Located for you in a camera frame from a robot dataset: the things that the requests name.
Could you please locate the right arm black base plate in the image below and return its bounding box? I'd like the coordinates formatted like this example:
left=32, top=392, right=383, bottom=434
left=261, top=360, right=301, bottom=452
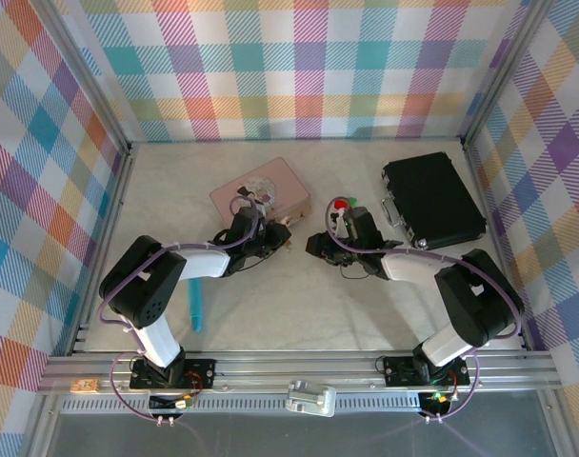
left=382, top=354, right=471, bottom=387

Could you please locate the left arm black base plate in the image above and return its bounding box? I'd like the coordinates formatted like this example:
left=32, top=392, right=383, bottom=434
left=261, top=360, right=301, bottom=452
left=129, top=357, right=218, bottom=392

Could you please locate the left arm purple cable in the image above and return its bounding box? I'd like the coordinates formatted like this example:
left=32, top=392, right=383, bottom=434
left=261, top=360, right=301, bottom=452
left=97, top=194, right=265, bottom=423

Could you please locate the turquoise pen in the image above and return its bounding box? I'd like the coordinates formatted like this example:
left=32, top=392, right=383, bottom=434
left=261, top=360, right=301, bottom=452
left=188, top=278, right=207, bottom=333

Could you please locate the aluminium side floor rail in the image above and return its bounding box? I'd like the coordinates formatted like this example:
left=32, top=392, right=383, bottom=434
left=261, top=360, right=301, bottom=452
left=66, top=142, right=139, bottom=356
left=462, top=140, right=536, bottom=353

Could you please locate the silver metal bracket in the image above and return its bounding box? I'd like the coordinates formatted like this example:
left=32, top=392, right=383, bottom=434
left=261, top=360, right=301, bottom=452
left=284, top=379, right=337, bottom=419

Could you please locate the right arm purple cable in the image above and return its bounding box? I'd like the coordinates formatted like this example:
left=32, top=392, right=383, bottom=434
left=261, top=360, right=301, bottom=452
left=323, top=195, right=527, bottom=423

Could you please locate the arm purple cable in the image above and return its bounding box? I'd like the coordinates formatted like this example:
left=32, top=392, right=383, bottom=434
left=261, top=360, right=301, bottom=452
left=323, top=195, right=527, bottom=423
left=97, top=194, right=265, bottom=423

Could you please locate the long aluminium frame rail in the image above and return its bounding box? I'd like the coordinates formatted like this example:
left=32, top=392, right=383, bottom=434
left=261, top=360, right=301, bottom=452
left=35, top=349, right=563, bottom=396

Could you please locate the black hard case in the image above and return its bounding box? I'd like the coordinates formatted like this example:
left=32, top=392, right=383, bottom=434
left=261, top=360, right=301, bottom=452
left=381, top=150, right=489, bottom=251

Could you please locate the aluminium corner post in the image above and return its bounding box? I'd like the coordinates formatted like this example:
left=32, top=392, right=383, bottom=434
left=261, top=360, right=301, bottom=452
left=30, top=0, right=134, bottom=154
left=460, top=0, right=555, bottom=149

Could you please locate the pink tin box with picture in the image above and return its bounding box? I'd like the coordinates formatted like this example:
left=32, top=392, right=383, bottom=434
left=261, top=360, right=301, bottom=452
left=209, top=156, right=313, bottom=225

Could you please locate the perforated metal cable tray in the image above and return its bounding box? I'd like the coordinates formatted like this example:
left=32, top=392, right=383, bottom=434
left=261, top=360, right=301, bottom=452
left=55, top=392, right=462, bottom=416

